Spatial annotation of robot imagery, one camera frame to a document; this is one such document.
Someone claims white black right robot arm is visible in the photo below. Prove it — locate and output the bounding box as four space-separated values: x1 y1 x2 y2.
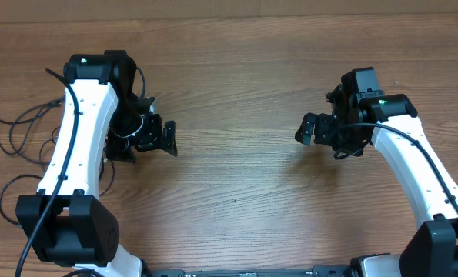
295 67 458 276

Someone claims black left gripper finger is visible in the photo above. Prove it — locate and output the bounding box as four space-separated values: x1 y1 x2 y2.
105 130 136 164
161 121 178 157

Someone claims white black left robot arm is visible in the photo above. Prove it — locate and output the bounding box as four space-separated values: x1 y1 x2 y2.
15 50 178 276

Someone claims brown cardboard wall panel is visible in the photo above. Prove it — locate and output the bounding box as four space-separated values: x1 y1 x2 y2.
0 0 458 23

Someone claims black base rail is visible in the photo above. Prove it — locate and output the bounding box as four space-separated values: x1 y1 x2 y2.
147 265 359 277

